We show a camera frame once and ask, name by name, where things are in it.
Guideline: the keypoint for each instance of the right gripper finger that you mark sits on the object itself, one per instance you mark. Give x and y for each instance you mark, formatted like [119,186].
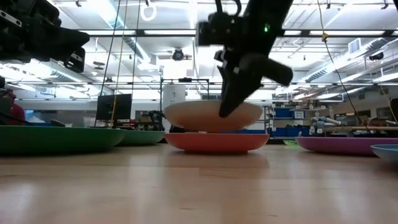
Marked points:
[234,93]

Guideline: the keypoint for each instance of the large dark green plastic plate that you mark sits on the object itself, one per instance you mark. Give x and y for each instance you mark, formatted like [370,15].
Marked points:
[56,140]

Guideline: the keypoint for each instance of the teal green plastic plate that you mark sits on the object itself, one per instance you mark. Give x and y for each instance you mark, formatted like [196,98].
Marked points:
[143,137]

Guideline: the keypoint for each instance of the purple plastic plate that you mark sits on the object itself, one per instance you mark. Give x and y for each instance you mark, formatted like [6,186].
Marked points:
[335,146]

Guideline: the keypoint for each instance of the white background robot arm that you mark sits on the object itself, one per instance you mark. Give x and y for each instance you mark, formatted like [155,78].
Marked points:
[325,119]

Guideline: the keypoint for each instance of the blue storage bin shelving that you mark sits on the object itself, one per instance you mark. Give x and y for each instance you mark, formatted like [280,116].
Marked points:
[283,112]

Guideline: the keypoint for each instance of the orange plastic plate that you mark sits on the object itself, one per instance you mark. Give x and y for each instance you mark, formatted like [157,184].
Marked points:
[214,143]

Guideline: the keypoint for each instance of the white cylindrical tank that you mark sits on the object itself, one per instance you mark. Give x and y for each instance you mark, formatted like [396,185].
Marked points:
[174,95]

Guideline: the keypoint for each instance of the person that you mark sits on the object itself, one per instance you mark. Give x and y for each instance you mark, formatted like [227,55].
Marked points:
[15,115]

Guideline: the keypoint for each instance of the black background robot equipment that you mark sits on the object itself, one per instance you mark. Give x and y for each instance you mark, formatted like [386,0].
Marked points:
[155,119]

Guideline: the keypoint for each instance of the black computer monitor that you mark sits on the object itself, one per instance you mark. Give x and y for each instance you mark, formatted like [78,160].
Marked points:
[113,107]

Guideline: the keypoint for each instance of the wooden background workbench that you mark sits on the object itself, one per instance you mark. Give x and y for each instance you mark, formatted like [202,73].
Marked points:
[357,127]

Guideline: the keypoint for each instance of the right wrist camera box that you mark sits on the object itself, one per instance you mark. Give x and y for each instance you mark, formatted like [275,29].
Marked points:
[214,29]

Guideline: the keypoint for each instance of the round black ceiling camera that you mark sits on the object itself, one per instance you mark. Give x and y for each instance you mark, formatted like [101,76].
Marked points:
[178,55]

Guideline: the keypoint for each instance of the black overhead frame bar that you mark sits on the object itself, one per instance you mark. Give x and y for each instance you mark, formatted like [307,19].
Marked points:
[140,32]

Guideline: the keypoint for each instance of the silver ceiling air duct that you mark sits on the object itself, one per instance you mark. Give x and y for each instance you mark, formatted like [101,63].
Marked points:
[357,53]

